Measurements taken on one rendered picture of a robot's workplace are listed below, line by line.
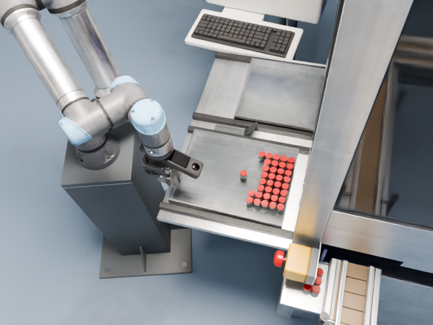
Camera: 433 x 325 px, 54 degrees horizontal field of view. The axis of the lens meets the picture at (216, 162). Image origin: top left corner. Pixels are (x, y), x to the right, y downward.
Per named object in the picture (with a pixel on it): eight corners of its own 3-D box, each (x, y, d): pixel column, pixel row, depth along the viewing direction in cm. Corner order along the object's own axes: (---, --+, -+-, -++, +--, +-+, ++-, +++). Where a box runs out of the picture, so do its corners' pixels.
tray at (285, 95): (347, 78, 146) (349, 71, 143) (337, 140, 134) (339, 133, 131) (251, 64, 153) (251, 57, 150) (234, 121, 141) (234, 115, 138)
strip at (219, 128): (257, 131, 138) (257, 121, 133) (255, 139, 136) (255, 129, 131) (216, 124, 141) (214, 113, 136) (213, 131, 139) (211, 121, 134)
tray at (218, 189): (298, 155, 132) (299, 149, 129) (281, 230, 120) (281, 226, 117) (195, 134, 139) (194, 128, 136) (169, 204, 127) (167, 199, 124)
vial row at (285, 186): (294, 165, 130) (295, 157, 126) (282, 217, 122) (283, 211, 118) (287, 163, 131) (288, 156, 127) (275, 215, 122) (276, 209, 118)
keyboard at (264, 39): (295, 34, 169) (296, 29, 167) (285, 59, 163) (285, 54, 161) (203, 15, 179) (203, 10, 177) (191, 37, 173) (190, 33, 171)
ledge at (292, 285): (339, 270, 115) (340, 268, 113) (332, 318, 109) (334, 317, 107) (288, 258, 118) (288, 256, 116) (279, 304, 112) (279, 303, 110)
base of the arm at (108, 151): (75, 171, 146) (64, 157, 138) (80, 135, 154) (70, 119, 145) (118, 168, 146) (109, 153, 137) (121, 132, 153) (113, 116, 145)
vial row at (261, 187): (272, 160, 132) (273, 153, 128) (259, 212, 123) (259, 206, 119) (266, 159, 132) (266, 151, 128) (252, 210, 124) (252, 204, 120)
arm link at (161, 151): (174, 127, 107) (163, 153, 103) (177, 137, 111) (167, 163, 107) (147, 122, 109) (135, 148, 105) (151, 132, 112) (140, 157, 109)
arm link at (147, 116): (150, 89, 99) (169, 112, 96) (160, 117, 109) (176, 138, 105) (121, 105, 98) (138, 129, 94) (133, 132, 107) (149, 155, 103)
